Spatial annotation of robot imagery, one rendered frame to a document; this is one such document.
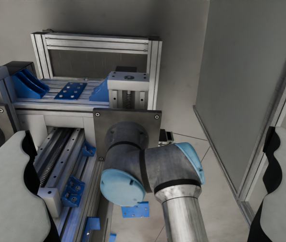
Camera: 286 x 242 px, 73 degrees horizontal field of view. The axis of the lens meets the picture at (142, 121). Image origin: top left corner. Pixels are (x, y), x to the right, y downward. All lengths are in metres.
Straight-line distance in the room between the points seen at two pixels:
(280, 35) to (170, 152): 0.55
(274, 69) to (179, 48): 0.94
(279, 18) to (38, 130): 0.95
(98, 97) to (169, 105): 1.12
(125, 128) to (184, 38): 1.14
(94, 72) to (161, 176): 1.12
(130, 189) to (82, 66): 1.13
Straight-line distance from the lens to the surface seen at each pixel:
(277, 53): 0.84
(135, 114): 0.62
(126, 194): 0.52
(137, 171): 0.49
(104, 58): 1.44
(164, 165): 0.48
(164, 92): 1.73
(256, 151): 0.93
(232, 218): 3.30
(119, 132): 0.61
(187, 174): 0.48
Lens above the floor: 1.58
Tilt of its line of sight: 58 degrees down
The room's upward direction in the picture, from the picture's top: 180 degrees clockwise
